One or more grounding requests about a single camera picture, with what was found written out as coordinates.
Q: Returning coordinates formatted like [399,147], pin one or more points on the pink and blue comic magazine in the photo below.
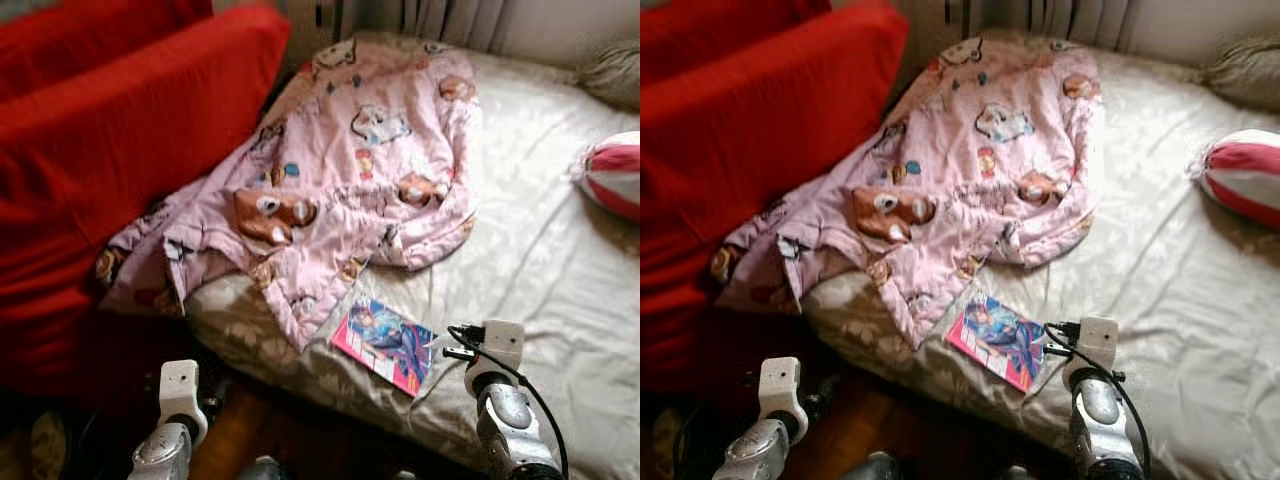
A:
[995,340]
[385,345]

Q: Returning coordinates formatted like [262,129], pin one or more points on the bed with beige floral sheet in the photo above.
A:
[540,270]
[1170,280]

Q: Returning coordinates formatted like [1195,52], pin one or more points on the large red cushion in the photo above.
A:
[120,130]
[80,35]
[710,30]
[750,130]

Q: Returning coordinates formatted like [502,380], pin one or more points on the beige pillow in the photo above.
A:
[615,75]
[1250,72]

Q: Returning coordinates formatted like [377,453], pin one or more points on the pink cartoon print blanket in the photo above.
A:
[1000,160]
[380,160]

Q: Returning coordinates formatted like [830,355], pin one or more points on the grey curtain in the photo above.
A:
[1070,18]
[450,20]

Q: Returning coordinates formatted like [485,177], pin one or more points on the grey left robot leg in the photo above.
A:
[875,470]
[262,470]

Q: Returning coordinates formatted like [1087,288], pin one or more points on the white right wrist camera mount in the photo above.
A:
[1098,340]
[503,340]

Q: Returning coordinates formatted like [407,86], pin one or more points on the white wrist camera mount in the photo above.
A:
[180,390]
[780,385]
[503,340]
[1098,340]

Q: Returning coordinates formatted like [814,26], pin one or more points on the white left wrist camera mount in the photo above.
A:
[180,390]
[780,385]

